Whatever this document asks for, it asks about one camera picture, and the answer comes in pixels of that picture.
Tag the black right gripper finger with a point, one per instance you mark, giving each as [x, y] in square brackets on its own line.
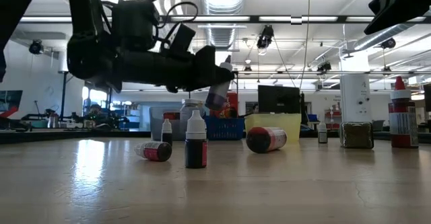
[394, 20]

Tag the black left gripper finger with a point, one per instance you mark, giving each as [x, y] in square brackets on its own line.
[210, 72]

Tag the purple bottle with white label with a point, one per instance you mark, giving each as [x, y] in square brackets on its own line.
[215, 98]

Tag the red cereal box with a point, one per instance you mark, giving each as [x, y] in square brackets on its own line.
[232, 99]

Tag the white-lidded spice jar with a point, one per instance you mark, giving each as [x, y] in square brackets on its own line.
[188, 111]

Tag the red-lidded patterned container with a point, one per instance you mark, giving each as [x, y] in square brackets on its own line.
[171, 115]

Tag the small red-label bottle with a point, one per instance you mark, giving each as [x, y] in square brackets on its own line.
[153, 151]

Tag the tiny pink-capped bottle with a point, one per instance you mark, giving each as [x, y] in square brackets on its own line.
[322, 135]

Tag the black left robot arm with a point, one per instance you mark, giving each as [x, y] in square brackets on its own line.
[84, 49]

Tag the blue plastic basket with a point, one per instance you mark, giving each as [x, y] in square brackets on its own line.
[225, 128]

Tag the grey plastic bin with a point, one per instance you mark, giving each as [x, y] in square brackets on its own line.
[156, 130]

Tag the person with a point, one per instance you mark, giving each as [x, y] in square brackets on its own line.
[95, 109]

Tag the black monitor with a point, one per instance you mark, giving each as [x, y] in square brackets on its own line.
[279, 99]

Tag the yellow plastic bin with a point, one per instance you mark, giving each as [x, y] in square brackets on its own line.
[272, 121]

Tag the black overhead gantry bar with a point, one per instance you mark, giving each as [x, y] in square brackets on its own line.
[269, 19]

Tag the white pillar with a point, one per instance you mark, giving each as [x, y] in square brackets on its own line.
[355, 93]

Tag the small shelf with red bins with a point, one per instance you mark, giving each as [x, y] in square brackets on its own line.
[331, 119]

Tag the green spice bottle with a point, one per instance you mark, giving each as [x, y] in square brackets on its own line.
[357, 135]

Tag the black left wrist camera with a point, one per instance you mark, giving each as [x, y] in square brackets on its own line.
[182, 37]

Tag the black overhead camera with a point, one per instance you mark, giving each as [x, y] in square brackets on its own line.
[266, 37]

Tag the silver ceiling duct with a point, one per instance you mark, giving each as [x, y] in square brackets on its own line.
[222, 2]

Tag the black background rig frame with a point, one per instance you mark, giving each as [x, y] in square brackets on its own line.
[63, 99]

